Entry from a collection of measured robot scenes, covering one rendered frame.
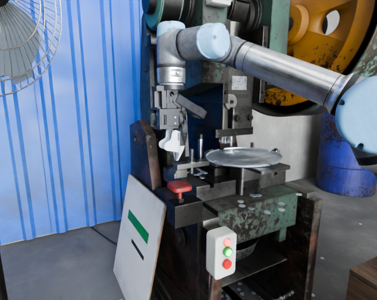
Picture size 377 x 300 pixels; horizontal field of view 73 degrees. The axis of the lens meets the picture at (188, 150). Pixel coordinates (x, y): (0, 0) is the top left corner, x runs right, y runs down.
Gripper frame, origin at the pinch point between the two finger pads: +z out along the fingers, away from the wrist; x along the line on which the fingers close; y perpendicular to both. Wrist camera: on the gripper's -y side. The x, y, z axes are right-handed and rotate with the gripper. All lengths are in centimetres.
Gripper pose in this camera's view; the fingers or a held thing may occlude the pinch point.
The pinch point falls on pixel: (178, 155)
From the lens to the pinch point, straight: 74.7
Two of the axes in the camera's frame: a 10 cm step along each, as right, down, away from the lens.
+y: -8.8, 1.0, -4.7
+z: 0.0, 9.8, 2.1
